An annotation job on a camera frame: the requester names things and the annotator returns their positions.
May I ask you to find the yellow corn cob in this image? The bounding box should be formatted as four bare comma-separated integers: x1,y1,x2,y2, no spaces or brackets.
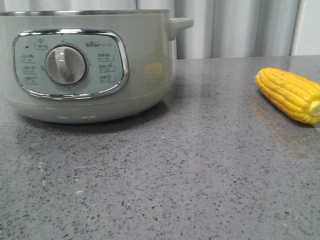
255,67,320,125

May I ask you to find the pale green electric pot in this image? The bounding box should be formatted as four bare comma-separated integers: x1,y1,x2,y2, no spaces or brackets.
0,9,194,124

